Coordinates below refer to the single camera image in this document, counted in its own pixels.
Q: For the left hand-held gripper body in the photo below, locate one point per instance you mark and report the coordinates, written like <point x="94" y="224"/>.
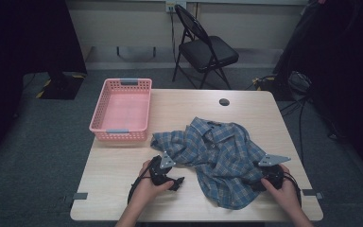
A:
<point x="157" y="175"/>

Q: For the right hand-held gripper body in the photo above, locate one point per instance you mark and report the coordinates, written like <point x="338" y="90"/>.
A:
<point x="274" y="175"/>

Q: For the blue plaid shirt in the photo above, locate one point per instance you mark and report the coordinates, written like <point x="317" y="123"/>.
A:
<point x="220" y="157"/>

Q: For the person's left hand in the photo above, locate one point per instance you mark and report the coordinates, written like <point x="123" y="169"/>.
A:
<point x="149" y="190"/>

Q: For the person's right hand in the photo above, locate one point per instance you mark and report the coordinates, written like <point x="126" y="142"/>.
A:
<point x="285" y="197"/>

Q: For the grey table edge clamp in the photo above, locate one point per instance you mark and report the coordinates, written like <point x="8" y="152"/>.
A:
<point x="80" y="195"/>
<point x="312" y="193"/>

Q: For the pink plastic basket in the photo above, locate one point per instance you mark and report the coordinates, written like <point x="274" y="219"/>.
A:
<point x="124" y="110"/>

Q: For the dark round table grommet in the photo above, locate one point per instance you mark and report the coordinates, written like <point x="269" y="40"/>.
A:
<point x="224" y="102"/>

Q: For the black stand base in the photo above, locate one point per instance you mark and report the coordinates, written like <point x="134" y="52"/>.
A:
<point x="61" y="86"/>

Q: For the black folding chair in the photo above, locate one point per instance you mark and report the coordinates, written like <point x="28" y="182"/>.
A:
<point x="206" y="52"/>

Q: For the dark covered equipment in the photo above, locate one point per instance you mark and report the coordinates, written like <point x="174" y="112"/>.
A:
<point x="343" y="63"/>

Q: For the black curtain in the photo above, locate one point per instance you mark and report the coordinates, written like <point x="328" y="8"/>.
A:
<point x="19" y="63"/>

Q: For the white wall outlet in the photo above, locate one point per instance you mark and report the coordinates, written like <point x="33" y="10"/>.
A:
<point x="174" y="6"/>

